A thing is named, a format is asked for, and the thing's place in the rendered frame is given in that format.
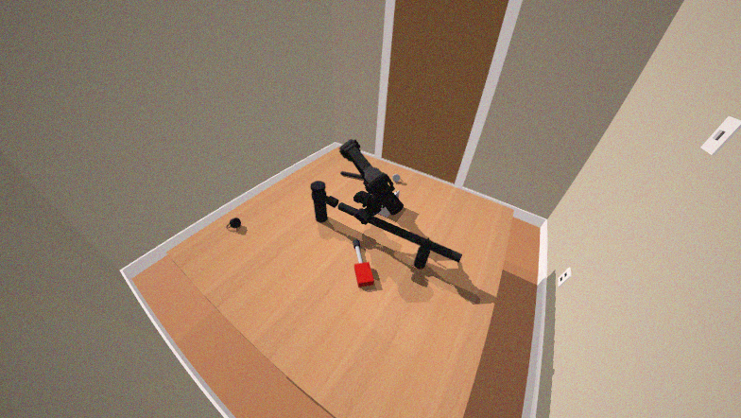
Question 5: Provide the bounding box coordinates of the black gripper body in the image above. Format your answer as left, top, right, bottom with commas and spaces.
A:
353, 194, 385, 225

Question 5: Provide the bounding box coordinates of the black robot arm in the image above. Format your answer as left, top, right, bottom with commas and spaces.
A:
339, 139, 404, 215

